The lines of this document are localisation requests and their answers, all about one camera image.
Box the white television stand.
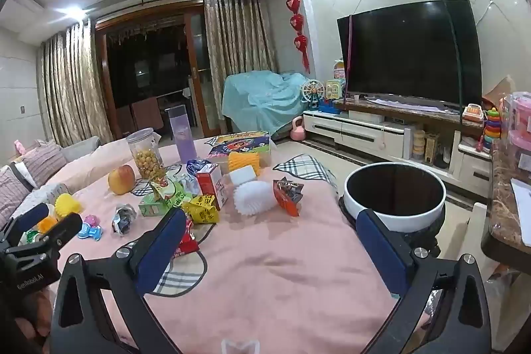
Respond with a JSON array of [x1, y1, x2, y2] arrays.
[[303, 97, 494, 197]]

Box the red snack wrapper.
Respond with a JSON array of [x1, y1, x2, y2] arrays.
[[272, 177, 304, 217]]

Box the white ribbed ball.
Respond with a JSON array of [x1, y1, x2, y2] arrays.
[[233, 180, 278, 217]]

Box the green small box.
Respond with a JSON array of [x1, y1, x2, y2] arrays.
[[138, 198, 175, 217]]

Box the foil wrapper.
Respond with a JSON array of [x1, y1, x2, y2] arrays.
[[112, 204, 137, 234]]

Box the pink candy wrapper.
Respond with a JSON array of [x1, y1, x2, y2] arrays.
[[78, 215, 102, 241]]

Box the yellow snack wrapper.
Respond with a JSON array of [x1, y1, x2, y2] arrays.
[[183, 194, 220, 225]]

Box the pink toy house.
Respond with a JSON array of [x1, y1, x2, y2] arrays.
[[330, 57, 347, 81]]

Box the white paper sheet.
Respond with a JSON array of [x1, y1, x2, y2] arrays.
[[510, 177, 531, 247]]

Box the red yellow apple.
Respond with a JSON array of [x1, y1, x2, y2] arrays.
[[108, 165, 136, 196]]

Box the pink covered sofa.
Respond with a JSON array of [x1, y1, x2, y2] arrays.
[[0, 136, 125, 230]]

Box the beige patterned curtain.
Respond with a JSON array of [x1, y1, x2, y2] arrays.
[[203, 0, 278, 131], [37, 20, 113, 147]]

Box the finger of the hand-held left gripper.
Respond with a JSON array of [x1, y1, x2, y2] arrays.
[[6, 204, 50, 247], [37, 213, 84, 251]]

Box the small red candy wrapper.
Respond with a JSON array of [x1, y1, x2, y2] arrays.
[[174, 219, 200, 258]]

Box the toy ferris wheel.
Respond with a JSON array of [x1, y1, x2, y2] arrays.
[[301, 79, 326, 108]]

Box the red drink carton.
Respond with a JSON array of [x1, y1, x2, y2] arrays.
[[196, 164, 230, 211]]

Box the green toy house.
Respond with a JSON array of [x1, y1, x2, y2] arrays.
[[326, 79, 346, 103]]

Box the rainbow stacking rings toy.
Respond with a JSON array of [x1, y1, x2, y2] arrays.
[[483, 108, 502, 149]]

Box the pink kettlebell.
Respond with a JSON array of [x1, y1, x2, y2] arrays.
[[290, 117, 307, 141]]

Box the purple water bottle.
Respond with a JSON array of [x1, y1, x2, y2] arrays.
[[169, 106, 197, 164]]

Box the white round bin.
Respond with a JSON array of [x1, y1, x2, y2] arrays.
[[338, 162, 448, 255]]

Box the red hanging decoration string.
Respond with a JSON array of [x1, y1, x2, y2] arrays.
[[284, 0, 311, 73]]

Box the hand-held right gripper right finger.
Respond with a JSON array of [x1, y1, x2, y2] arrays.
[[356, 208, 492, 354]]

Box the pink striped pillow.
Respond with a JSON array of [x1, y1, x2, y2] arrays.
[[0, 167, 32, 230], [21, 140, 69, 189]]

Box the brown cardboard sheet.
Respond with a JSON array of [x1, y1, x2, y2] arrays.
[[483, 76, 515, 106]]

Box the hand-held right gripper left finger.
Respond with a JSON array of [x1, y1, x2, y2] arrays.
[[49, 208, 187, 354]]

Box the green snack bag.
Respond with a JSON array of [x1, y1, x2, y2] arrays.
[[149, 177, 195, 209]]

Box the green drink can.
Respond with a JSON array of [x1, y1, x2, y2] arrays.
[[19, 230, 42, 247]]

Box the person's left hand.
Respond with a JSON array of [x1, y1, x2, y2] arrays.
[[17, 290, 54, 344]]

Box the pink storage boxes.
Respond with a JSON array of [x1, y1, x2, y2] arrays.
[[500, 91, 531, 156]]

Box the blue wrapper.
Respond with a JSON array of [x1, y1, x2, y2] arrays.
[[187, 159, 210, 176]]

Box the black television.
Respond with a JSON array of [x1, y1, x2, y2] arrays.
[[336, 0, 484, 108]]

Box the brown marble table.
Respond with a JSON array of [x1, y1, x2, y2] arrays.
[[481, 142, 531, 267]]

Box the white foam block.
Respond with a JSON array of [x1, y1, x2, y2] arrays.
[[229, 166, 259, 185]]

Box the ceiling spot light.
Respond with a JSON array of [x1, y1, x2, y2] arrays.
[[54, 6, 90, 23]]

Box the small yellow ribbed cup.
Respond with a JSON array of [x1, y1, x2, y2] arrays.
[[55, 193, 81, 220]]

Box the wooden glass sliding door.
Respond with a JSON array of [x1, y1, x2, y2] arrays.
[[95, 1, 208, 139]]

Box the clear jar of snacks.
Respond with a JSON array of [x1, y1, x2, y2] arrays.
[[126, 128, 164, 180]]

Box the stacked jars in stand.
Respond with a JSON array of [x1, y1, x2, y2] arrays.
[[413, 129, 426, 161]]

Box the armchair under blue cover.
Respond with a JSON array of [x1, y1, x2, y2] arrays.
[[222, 71, 310, 137]]

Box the large yellow ribbed cylinder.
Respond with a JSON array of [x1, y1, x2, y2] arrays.
[[228, 152, 261, 176]]

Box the colourful puzzle box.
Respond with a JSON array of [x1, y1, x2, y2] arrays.
[[208, 131, 271, 166]]

